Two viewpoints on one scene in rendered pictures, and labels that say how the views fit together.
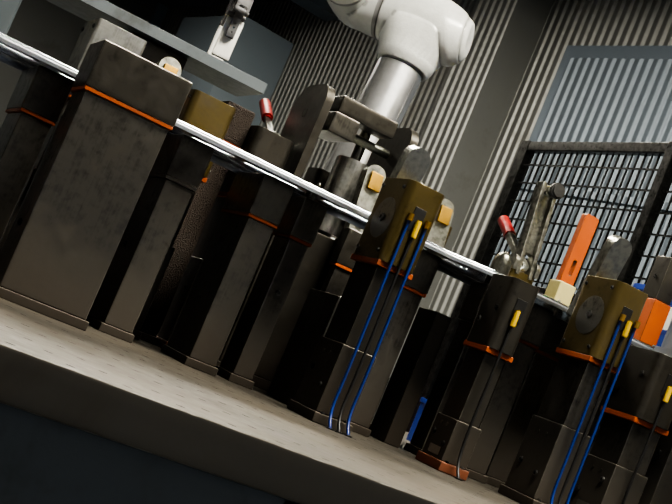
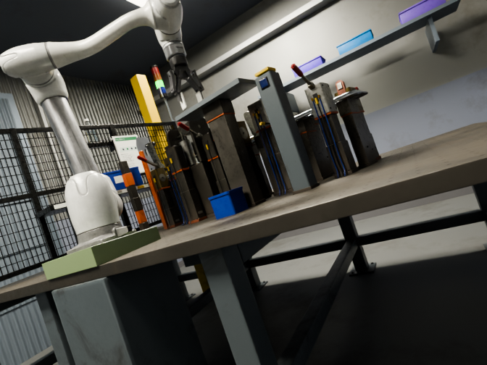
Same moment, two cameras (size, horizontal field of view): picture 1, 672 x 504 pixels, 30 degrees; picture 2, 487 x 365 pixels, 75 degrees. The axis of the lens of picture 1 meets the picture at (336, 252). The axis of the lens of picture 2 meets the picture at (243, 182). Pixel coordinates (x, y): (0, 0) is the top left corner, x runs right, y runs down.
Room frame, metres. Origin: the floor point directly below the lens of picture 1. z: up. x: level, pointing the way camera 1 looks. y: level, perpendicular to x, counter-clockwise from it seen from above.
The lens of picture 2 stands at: (2.69, 1.56, 0.78)
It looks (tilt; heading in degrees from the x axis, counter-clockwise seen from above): 1 degrees up; 241
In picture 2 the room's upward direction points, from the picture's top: 19 degrees counter-clockwise
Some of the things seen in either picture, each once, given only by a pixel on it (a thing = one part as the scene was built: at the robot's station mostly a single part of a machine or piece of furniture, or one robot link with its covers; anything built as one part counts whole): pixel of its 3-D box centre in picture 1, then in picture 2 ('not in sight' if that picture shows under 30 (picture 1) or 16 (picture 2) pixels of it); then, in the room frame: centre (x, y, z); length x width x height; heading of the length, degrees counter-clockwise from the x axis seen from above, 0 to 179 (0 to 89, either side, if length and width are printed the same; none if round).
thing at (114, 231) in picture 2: not in sight; (105, 235); (2.59, 0.26, 0.79); 0.22 x 0.18 x 0.06; 133
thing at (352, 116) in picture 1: (304, 243); (199, 169); (2.06, 0.05, 0.95); 0.18 x 0.13 x 0.49; 114
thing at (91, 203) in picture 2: not in sight; (91, 200); (2.59, 0.23, 0.92); 0.18 x 0.16 x 0.22; 76
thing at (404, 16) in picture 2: not in sight; (422, 11); (-0.41, 0.07, 1.73); 0.35 x 0.24 x 0.12; 122
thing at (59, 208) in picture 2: not in sight; (115, 195); (2.38, -0.68, 1.02); 0.90 x 0.22 x 0.03; 24
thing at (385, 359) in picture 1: (374, 335); not in sight; (1.90, -0.10, 0.84); 0.12 x 0.05 x 0.29; 24
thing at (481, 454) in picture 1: (487, 385); not in sight; (1.99, -0.30, 0.84); 0.12 x 0.05 x 0.29; 24
